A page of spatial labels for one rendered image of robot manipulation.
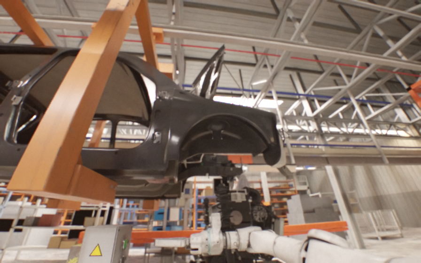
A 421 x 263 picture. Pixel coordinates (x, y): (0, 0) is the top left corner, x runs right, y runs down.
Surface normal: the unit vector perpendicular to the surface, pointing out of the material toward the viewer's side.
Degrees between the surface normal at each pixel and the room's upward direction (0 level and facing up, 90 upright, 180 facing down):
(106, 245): 90
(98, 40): 90
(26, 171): 90
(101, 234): 90
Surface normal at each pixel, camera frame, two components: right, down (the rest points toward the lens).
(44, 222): 0.14, -0.47
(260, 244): -0.89, -0.18
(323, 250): -0.73, -0.65
